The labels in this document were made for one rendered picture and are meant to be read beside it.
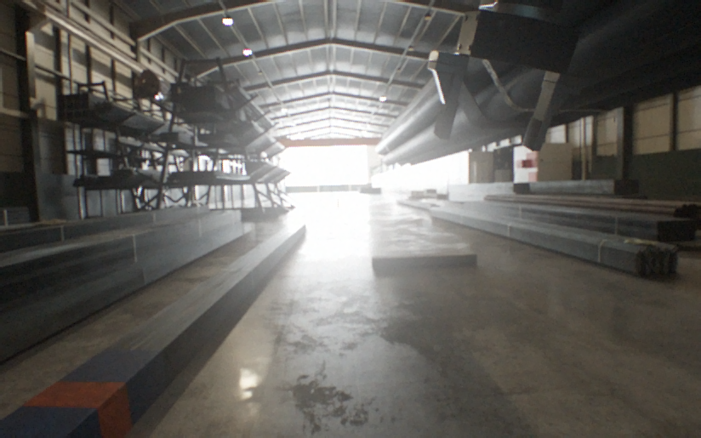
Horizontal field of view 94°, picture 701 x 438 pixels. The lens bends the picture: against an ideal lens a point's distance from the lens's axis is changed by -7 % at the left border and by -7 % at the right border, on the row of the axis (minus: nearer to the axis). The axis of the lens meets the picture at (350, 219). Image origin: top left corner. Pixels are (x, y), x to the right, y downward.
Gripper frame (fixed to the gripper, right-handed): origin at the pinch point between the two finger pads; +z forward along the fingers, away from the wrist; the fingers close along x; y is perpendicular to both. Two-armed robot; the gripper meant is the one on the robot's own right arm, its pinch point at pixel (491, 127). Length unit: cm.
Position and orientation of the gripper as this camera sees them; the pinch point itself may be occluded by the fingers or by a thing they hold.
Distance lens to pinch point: 51.6
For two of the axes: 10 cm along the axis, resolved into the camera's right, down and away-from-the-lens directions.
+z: -1.3, 8.8, 4.6
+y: 1.0, 4.8, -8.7
